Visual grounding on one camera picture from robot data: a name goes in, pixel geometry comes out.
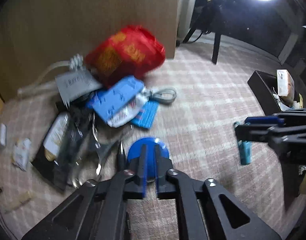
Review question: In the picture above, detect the blue round lid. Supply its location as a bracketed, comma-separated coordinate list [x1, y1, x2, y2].
[126, 137, 170, 183]

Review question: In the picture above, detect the small white wrapper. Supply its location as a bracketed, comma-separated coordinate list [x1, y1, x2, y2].
[12, 138, 32, 171]

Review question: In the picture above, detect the white orange tissue pack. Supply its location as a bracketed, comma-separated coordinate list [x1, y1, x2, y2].
[276, 69, 295, 100]

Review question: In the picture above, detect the white printed pouch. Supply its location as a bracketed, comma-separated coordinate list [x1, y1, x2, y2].
[107, 93, 149, 128]

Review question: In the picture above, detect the white coiled cable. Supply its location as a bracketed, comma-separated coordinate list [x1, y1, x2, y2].
[149, 87, 178, 104]

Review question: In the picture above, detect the black foil packet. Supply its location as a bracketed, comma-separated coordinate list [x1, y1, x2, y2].
[30, 108, 94, 192]

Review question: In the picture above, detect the small white box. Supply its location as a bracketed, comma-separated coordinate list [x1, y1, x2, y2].
[0, 124, 7, 152]

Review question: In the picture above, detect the white braided rope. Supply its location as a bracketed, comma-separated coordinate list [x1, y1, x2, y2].
[17, 54, 84, 99]

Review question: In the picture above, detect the blue plastic clothespin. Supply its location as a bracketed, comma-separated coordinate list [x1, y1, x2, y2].
[237, 140, 252, 165]

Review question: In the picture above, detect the grey paper packet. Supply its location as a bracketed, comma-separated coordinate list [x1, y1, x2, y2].
[55, 70, 103, 105]

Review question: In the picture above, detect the black storage box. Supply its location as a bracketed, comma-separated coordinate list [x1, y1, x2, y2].
[247, 70, 306, 115]

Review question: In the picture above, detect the red fabric bag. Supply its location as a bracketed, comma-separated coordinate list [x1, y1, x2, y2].
[84, 25, 165, 87]

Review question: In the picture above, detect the black chair leg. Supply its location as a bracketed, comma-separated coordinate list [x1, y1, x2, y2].
[211, 33, 221, 64]

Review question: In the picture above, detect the blue ribbed packet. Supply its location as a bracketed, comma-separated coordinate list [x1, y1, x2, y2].
[131, 101, 159, 129]

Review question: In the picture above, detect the wooden cabinet panel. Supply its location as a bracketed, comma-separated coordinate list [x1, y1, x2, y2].
[0, 0, 178, 100]

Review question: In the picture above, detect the light blue flat card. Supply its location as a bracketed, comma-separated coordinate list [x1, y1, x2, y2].
[92, 76, 144, 122]

